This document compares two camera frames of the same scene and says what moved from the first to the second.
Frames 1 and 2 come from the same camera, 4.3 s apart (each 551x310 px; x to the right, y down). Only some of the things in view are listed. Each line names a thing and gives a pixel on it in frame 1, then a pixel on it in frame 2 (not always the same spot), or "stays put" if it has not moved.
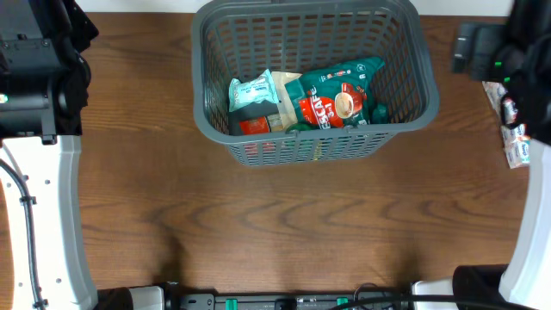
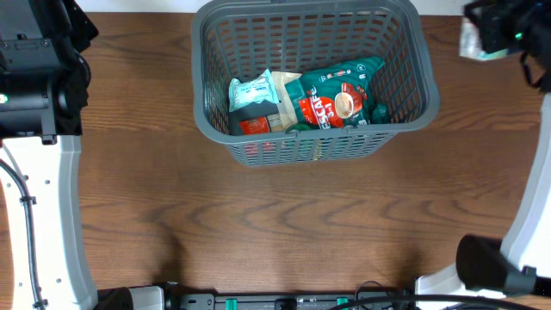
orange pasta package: [256, 126] stays put
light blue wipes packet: [256, 89] stays put
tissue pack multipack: [516, 136] -> [471, 46]
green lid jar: [301, 127] stays put
